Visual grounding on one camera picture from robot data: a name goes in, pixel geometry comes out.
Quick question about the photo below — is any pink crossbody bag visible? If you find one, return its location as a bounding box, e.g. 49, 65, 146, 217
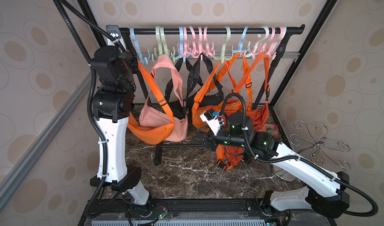
139, 55, 188, 145

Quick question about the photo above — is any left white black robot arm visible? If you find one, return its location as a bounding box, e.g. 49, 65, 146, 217
53, 0, 152, 219

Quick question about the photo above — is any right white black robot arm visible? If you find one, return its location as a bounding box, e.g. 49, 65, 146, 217
195, 93, 379, 219

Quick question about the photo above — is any light blue leftmost hook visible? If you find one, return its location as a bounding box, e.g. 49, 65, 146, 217
129, 27, 151, 66

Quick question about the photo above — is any light blue hook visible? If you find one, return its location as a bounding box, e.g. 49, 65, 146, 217
232, 26, 250, 55
129, 27, 151, 66

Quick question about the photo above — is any green plastic hook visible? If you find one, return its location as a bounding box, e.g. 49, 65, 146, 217
152, 26, 176, 63

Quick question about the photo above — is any pink plastic hook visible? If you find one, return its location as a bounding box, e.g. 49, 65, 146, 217
188, 26, 216, 59

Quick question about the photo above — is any green middle hook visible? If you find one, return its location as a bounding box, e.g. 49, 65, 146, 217
213, 26, 234, 64

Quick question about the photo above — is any white plastic hook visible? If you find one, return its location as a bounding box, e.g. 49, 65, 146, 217
245, 26, 270, 59

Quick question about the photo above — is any light blue right hook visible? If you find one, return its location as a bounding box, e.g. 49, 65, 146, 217
232, 26, 250, 55

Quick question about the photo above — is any orange pink backpack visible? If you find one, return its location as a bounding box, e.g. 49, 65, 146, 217
216, 145, 245, 171

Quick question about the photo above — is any red snack packet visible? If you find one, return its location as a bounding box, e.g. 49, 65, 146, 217
263, 123, 279, 138

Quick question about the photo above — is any black clothes rack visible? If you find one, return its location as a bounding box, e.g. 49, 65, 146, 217
119, 24, 305, 166

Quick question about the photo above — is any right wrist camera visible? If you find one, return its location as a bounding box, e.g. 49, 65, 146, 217
200, 109, 225, 136

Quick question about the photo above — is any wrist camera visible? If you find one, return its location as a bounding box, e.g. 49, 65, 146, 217
200, 109, 225, 136
106, 25, 126, 47

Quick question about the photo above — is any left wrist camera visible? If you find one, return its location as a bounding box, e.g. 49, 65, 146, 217
106, 25, 126, 47

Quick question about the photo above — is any chrome wire hook stand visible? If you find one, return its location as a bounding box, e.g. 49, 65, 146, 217
289, 120, 351, 170

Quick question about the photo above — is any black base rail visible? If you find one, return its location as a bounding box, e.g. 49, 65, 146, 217
79, 199, 336, 226

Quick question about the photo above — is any aluminium side rail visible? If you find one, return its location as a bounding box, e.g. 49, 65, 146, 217
1, 74, 92, 211

